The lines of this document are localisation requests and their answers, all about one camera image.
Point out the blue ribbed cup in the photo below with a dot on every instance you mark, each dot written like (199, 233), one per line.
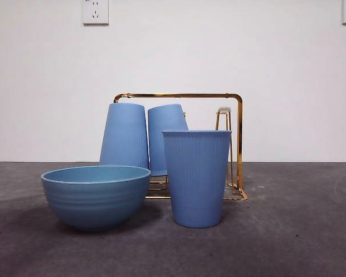
(196, 179)
(161, 121)
(122, 135)

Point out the light blue ridged bowl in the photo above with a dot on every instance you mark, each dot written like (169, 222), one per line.
(95, 202)

